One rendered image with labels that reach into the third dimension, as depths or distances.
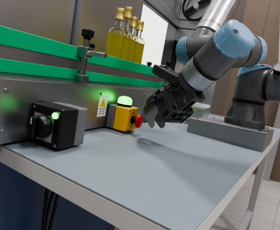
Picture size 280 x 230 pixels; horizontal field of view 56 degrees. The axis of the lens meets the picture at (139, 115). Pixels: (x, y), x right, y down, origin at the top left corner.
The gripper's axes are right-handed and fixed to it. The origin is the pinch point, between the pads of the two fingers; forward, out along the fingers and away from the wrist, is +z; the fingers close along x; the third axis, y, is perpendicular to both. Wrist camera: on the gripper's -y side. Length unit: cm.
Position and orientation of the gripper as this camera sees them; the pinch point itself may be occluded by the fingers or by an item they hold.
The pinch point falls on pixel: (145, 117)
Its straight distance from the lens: 75.8
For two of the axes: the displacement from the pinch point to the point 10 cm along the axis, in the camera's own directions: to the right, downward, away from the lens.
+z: -5.1, 5.4, 6.7
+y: 2.7, 8.4, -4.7
